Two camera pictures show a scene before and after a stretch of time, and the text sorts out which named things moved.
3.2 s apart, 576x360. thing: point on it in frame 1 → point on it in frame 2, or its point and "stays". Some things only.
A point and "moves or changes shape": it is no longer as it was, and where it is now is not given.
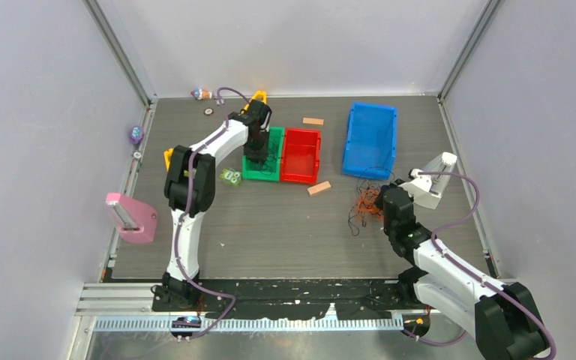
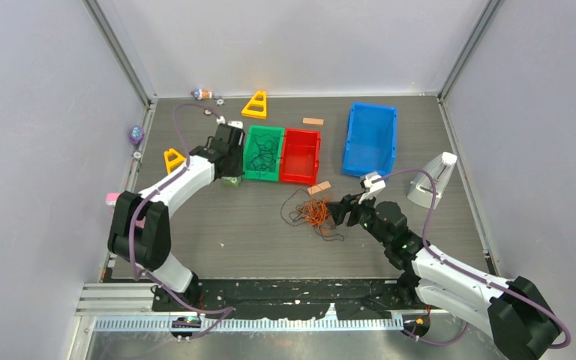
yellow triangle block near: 167,154 stays
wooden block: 313,121 stays
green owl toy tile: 230,176 stays
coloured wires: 369,203 moves or changes shape
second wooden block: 319,187 stays
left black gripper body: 257,149 → 236,167
